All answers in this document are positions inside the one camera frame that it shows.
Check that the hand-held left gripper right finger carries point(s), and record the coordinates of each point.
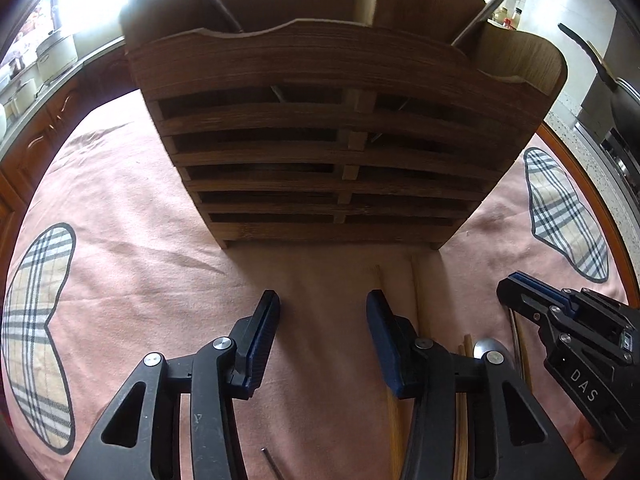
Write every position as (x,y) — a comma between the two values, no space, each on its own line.
(380,332)

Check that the small white cooking pot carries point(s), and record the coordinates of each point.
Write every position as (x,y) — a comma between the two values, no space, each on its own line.
(25,94)

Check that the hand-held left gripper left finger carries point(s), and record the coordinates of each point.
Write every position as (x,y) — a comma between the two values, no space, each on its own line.
(265,332)

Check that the wooden slatted utensil holder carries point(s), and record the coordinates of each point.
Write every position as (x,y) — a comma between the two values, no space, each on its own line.
(325,60)

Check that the row of wooden lower cabinets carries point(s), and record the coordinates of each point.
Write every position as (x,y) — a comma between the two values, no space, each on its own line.
(30,150)

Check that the dark fork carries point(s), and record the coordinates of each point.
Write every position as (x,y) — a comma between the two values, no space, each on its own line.
(269,462)

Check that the row of condiment bottles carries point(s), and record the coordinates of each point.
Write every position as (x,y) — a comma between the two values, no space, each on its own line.
(507,17)

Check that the pink tablecloth with plaid hearts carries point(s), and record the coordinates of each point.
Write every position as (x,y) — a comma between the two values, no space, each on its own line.
(150,260)

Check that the kitchen window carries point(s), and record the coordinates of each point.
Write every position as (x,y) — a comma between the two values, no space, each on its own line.
(100,0)

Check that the steel gas stove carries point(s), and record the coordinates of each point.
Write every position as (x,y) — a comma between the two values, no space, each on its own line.
(622,162)

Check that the metal spoon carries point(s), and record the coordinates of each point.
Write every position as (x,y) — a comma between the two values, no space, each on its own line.
(481,347)

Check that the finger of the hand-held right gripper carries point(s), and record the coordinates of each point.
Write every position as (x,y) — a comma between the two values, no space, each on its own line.
(542,287)
(522,300)

